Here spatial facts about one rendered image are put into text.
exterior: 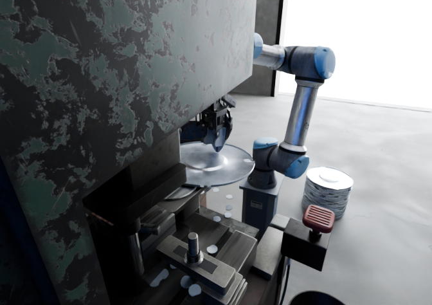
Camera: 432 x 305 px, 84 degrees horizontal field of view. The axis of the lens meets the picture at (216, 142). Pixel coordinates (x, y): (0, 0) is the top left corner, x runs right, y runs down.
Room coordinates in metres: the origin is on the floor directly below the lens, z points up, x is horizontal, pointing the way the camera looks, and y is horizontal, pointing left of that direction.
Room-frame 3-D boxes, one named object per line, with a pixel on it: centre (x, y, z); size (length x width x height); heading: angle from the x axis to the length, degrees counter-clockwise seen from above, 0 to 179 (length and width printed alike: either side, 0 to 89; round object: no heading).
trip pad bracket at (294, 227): (0.42, -0.21, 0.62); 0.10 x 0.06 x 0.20; 58
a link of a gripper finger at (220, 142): (0.66, -0.01, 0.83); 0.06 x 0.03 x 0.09; 148
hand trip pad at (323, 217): (0.41, -0.23, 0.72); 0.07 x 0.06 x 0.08; 148
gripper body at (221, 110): (0.67, 0.01, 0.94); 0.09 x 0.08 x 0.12; 148
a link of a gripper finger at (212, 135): (0.68, 0.02, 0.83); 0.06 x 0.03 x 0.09; 148
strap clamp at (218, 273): (0.30, 0.03, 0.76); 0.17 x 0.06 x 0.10; 58
